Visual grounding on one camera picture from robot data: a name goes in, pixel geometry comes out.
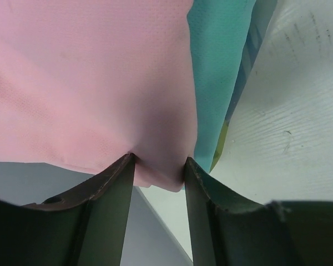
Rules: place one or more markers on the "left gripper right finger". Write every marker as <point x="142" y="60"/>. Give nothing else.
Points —
<point x="227" y="228"/>

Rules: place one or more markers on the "teal folded t shirt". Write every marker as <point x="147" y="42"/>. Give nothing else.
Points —
<point x="218" y="31"/>

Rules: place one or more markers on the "pink t shirt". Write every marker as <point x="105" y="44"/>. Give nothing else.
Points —
<point x="83" y="83"/>

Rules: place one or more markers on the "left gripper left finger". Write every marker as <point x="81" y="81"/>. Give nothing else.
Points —
<point x="103" y="202"/>

